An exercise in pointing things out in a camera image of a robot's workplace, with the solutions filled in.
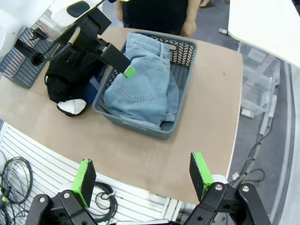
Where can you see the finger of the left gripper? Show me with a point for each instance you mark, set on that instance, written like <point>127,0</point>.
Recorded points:
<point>114,58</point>

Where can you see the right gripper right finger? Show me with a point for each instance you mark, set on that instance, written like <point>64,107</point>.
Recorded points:
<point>199,173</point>

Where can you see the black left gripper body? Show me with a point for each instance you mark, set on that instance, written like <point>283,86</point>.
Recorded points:
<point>89,32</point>

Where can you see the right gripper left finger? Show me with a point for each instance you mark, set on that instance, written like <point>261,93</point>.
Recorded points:
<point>84,182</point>

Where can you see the dark blue jeans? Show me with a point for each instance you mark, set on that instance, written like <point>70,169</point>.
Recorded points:
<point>90,92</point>

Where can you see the light blue jeans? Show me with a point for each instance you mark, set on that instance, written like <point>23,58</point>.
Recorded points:
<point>140,93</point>

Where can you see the black garment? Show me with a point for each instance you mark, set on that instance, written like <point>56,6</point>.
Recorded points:
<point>61,86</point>

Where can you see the white top with black trim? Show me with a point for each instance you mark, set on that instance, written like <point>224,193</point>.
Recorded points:
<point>71,105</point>

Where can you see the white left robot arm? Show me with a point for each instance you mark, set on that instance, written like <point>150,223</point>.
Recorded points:
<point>9,28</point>

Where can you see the person's left forearm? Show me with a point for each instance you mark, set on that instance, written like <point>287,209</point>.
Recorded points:
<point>193,10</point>

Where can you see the person's right forearm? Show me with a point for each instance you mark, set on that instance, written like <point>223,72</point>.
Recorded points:
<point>119,4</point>

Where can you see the person's right hand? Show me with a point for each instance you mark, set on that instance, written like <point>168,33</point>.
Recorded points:
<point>120,15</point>

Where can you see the person's left hand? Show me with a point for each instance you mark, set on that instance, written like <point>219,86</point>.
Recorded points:
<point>188,28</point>

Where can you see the person in black T-shirt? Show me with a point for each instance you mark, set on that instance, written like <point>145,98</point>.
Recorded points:
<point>154,14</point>

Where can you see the grey woven plastic basket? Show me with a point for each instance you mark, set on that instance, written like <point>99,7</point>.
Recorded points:
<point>21,70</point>
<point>140,130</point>

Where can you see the clear plastic storage box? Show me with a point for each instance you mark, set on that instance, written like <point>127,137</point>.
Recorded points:
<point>260,77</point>

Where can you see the white table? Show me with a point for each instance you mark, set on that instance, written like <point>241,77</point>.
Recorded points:
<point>269,23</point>

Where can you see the white ribbed base plate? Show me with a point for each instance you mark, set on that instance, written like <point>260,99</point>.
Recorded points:
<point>35,150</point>

